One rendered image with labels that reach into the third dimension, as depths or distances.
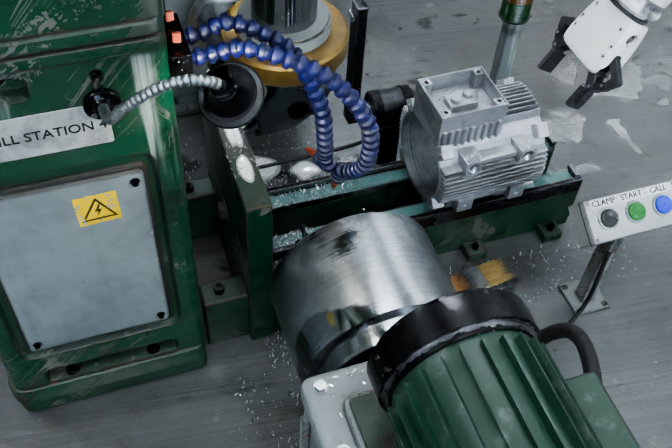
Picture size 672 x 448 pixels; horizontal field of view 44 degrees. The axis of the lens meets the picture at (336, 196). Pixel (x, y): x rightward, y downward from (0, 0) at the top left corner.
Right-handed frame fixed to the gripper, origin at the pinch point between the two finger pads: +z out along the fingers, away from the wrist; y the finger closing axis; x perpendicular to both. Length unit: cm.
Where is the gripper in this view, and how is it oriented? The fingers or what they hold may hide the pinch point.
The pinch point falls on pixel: (560, 83)
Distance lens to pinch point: 139.0
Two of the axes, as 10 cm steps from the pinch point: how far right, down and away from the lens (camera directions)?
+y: -3.3, -7.2, 6.1
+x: -7.9, -1.4, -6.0
